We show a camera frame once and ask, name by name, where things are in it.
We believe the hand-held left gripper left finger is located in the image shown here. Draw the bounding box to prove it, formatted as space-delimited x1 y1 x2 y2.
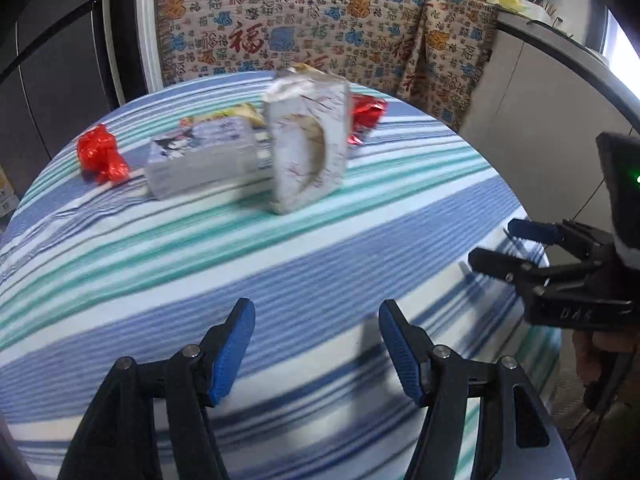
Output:
57 297 257 480

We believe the window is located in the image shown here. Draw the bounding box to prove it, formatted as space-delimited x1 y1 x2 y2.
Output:
600 10 640 126

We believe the red foil wrapper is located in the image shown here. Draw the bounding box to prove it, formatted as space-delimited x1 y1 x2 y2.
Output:
348 92 389 147

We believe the person's right hand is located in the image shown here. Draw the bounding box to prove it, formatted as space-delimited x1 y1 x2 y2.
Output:
572 330 621 411

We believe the white utensil holder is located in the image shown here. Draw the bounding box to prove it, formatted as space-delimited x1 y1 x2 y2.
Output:
522 0 563 26

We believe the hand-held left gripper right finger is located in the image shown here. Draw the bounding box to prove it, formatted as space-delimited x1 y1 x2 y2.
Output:
378 299 573 480

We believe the white cartoon print box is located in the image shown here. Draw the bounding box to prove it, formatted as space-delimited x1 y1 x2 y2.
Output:
146 116 258 201

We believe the tall white packet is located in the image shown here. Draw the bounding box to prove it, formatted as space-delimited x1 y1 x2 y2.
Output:
262 66 351 216

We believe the yellow green snack packet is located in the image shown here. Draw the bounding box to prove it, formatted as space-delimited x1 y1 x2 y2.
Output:
180 102 267 128

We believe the printed patterned cloth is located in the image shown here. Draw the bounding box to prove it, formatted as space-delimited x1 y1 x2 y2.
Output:
152 0 428 98
400 0 501 133

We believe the grey refrigerator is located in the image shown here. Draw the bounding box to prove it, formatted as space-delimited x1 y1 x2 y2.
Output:
0 0 118 201

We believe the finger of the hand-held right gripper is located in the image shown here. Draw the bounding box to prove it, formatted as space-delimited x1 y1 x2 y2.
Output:
507 218 613 261
467 248 601 291

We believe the blue striped tablecloth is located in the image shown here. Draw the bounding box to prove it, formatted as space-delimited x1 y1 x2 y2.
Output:
0 71 563 480

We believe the kitchen counter cabinet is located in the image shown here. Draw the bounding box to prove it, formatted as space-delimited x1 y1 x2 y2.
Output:
457 7 640 221

